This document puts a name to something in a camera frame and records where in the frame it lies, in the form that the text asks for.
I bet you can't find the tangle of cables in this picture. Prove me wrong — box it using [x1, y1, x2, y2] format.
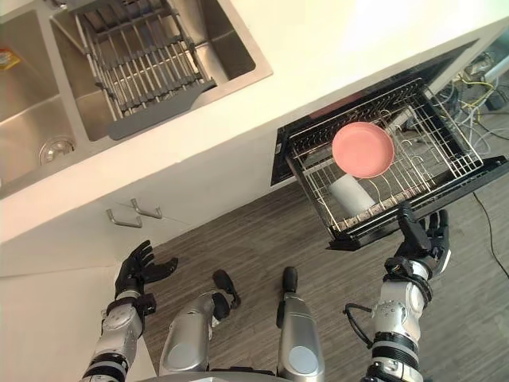
[431, 39, 509, 156]

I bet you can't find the silver cabinet handle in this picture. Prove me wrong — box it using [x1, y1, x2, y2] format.
[105, 208, 143, 228]
[130, 197, 162, 220]

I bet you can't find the silver right robot leg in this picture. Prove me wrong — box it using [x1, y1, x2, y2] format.
[275, 267, 324, 379]

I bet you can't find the grey sink drying rack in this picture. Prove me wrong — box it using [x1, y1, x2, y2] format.
[69, 0, 218, 142]

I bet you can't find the white kitchen counter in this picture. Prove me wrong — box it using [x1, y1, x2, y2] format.
[0, 0, 509, 279]

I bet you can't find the black dishwasher drawer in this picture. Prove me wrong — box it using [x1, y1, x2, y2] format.
[270, 85, 509, 251]

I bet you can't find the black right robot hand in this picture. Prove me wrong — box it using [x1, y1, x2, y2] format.
[394, 201, 453, 279]

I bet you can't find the silver left robot leg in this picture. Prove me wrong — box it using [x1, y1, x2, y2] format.
[158, 269, 242, 379]

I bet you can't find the wire dish rack basket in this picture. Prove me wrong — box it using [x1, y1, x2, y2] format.
[286, 78, 484, 234]

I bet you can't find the silver robot leg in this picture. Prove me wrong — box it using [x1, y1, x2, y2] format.
[275, 267, 324, 379]
[158, 269, 242, 379]

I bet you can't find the pink round plate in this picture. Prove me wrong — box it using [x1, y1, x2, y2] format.
[332, 122, 396, 177]

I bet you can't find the grey cup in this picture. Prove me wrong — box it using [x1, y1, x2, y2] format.
[329, 174, 375, 214]

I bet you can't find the round sink drain strainer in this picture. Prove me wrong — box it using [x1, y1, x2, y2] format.
[38, 137, 76, 165]

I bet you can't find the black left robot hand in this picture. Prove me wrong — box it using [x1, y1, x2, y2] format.
[115, 240, 179, 301]

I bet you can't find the stainless steel double sink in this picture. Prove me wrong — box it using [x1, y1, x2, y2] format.
[0, 0, 274, 201]

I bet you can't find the black floor cable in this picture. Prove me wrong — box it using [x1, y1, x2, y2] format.
[471, 191, 509, 279]

